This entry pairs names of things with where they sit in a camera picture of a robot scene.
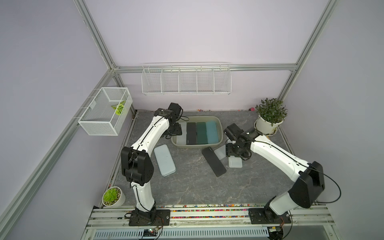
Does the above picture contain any dark green pencil case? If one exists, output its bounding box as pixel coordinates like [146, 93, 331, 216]
[197, 122, 208, 145]

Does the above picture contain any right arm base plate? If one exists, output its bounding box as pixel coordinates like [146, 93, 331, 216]
[248, 208, 292, 225]

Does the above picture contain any pale white pencil case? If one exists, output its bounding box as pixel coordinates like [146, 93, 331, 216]
[154, 145, 176, 177]

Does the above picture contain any green leaf toy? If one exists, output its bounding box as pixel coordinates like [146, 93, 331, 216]
[112, 101, 127, 116]

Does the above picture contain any grey-green plastic storage box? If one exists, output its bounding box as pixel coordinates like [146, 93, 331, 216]
[171, 116, 224, 148]

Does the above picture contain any white wire wall shelf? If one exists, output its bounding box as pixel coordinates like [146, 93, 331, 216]
[141, 63, 232, 95]

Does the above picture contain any white mesh wall basket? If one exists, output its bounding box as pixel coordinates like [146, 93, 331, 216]
[78, 87, 133, 136]

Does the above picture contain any black pencil case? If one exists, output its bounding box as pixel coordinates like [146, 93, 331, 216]
[186, 123, 197, 145]
[202, 147, 227, 177]

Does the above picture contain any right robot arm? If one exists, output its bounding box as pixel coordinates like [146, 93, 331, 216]
[224, 124, 325, 219]

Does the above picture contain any potted green plant white pot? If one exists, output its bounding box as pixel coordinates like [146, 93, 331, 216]
[255, 98, 288, 136]

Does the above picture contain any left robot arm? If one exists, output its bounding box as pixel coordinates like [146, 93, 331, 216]
[121, 103, 183, 221]

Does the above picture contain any light blue pencil case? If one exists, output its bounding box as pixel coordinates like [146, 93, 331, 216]
[206, 121, 219, 144]

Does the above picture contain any small succulent white pot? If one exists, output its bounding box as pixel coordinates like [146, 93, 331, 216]
[102, 186, 126, 208]

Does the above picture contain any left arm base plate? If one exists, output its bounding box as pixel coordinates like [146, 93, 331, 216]
[129, 209, 171, 227]

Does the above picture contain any frosted white pencil case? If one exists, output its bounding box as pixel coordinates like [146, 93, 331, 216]
[228, 156, 243, 168]
[214, 139, 232, 160]
[176, 122, 187, 145]

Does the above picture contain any aluminium front rail frame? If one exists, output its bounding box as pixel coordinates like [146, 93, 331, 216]
[81, 204, 342, 240]

